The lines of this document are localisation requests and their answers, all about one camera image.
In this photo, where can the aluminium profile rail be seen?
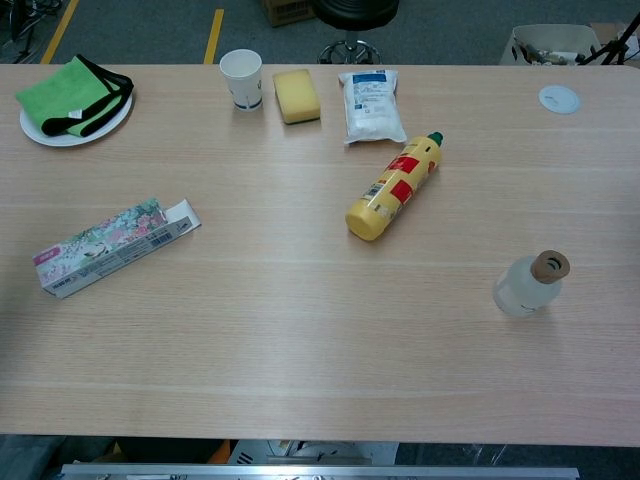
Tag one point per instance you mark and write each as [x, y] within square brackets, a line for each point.
[320, 473]

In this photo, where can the white and blue plastic pouch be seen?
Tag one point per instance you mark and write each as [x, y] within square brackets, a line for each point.
[372, 107]

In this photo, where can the yellow bottle with green cap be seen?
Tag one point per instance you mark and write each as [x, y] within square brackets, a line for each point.
[395, 187]

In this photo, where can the white round plate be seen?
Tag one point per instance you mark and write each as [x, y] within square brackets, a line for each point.
[70, 134]

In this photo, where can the black tripod stand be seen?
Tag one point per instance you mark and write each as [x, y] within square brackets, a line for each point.
[616, 42]

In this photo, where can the yellow sponge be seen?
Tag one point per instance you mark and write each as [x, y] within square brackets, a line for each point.
[296, 95]

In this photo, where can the black round stool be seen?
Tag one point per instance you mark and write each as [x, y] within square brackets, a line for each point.
[353, 20]

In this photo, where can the cardboard box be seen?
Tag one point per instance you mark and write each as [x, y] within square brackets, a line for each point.
[286, 11]

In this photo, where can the green cloth with black trim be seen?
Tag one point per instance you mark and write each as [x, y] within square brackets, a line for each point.
[60, 95]

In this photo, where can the white paper cup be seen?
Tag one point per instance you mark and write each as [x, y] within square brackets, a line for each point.
[242, 80]

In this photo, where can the white bin with clutter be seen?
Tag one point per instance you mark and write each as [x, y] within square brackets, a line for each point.
[552, 45]

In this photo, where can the clear tape roll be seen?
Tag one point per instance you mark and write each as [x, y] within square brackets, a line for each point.
[529, 287]

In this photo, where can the silver foil-wrapped white box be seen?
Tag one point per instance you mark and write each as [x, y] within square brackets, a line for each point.
[107, 247]

